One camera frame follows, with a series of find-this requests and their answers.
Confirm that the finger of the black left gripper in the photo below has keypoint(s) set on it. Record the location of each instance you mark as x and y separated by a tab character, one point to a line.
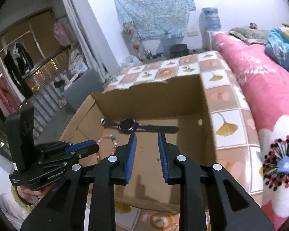
53	163
62	147

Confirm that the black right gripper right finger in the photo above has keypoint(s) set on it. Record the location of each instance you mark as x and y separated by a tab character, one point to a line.
209	194

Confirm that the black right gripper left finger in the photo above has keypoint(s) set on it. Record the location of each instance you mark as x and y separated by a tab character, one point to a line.
64	206

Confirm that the purple kids smartwatch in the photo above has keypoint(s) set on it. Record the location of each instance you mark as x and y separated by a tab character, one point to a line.
127	126

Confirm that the brown cardboard box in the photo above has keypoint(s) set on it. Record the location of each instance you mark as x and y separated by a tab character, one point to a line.
177	101

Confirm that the left hand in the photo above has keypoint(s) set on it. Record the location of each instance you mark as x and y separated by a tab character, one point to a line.
32	197

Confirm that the grey storage box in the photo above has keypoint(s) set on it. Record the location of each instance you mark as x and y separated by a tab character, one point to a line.
80	89

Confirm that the ginkgo pattern table mat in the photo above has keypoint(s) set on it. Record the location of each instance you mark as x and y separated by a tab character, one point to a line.
234	132

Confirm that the red hanging garment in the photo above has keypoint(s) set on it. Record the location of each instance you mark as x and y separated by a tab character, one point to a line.
7	99

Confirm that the black hanging garment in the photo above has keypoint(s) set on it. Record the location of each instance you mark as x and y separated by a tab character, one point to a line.
18	64

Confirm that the pink hanging garment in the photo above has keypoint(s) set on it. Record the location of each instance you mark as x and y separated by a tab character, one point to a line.
63	32

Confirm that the pink floral blanket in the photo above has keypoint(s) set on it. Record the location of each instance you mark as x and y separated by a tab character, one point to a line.
265	86

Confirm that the black pot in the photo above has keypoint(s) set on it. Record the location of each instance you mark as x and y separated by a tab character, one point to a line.
179	50

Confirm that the teal floral hanging cloth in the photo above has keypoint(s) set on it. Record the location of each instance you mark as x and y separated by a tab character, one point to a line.
153	17

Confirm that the blue patterned quilt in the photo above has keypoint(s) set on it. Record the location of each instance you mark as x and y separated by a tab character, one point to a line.
277	47

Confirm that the grey green pillow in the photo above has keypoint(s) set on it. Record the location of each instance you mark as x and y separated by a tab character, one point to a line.
250	36

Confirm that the blue water jug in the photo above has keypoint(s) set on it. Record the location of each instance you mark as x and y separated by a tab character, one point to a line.
212	19

